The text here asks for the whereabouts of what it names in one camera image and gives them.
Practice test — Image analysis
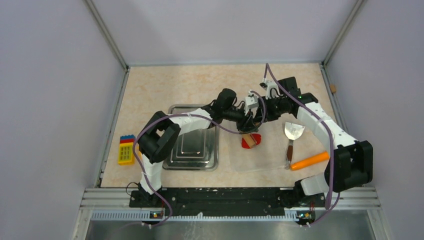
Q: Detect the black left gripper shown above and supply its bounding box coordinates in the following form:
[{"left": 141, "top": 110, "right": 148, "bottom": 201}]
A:
[{"left": 222, "top": 104, "right": 258, "bottom": 132}]

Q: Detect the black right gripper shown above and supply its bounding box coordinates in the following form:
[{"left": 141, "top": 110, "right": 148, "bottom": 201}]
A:
[{"left": 254, "top": 95, "right": 287, "bottom": 124}]

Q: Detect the red dough piece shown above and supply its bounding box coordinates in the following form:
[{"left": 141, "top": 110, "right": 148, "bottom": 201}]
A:
[{"left": 241, "top": 133, "right": 263, "bottom": 150}]

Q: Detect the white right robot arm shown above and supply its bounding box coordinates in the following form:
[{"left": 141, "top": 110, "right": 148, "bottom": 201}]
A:
[{"left": 260, "top": 77, "right": 374, "bottom": 206}]

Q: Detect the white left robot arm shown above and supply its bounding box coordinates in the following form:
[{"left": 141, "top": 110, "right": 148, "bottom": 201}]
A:
[{"left": 135, "top": 88, "right": 266, "bottom": 207}]

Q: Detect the steel rectangular tray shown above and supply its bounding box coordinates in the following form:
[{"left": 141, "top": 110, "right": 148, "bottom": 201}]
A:
[{"left": 162, "top": 104, "right": 219, "bottom": 171}]

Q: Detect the small wooden block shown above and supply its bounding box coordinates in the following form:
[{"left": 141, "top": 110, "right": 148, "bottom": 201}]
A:
[{"left": 329, "top": 84, "right": 337, "bottom": 94}]

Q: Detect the orange carrot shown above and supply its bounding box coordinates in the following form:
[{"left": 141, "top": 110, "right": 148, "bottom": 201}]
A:
[{"left": 290, "top": 152, "right": 330, "bottom": 171}]

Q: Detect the colourful toy block stack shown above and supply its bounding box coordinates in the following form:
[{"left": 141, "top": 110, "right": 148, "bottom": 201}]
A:
[{"left": 117, "top": 135, "right": 136, "bottom": 166}]

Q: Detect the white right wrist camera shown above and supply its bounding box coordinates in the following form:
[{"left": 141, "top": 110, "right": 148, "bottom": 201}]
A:
[{"left": 259, "top": 80, "right": 280, "bottom": 100}]

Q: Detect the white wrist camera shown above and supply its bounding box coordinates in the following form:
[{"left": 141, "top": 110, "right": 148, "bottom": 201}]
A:
[
  {"left": 244, "top": 91, "right": 259, "bottom": 112},
  {"left": 259, "top": 80, "right": 280, "bottom": 100}
]

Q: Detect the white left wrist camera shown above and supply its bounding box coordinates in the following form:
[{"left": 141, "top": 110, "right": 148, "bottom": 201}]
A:
[{"left": 244, "top": 91, "right": 259, "bottom": 112}]

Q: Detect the metal spatula wooden handle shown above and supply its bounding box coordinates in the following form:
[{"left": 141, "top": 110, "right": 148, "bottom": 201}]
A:
[{"left": 284, "top": 122, "right": 305, "bottom": 169}]

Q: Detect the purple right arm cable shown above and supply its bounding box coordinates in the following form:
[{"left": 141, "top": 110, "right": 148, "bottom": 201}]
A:
[{"left": 263, "top": 63, "right": 342, "bottom": 226}]

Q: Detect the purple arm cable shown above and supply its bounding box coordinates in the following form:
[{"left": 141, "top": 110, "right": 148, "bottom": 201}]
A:
[
  {"left": 132, "top": 90, "right": 268, "bottom": 228},
  {"left": 263, "top": 63, "right": 342, "bottom": 226}
]

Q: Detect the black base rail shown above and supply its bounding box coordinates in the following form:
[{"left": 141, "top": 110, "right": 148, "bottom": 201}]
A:
[{"left": 129, "top": 187, "right": 325, "bottom": 217}]

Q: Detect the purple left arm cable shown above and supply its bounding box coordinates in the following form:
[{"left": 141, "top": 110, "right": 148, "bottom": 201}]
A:
[{"left": 132, "top": 90, "right": 268, "bottom": 228}]

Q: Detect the aluminium frame rail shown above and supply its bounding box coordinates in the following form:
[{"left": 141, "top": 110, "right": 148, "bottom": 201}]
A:
[{"left": 72, "top": 186, "right": 393, "bottom": 240}]

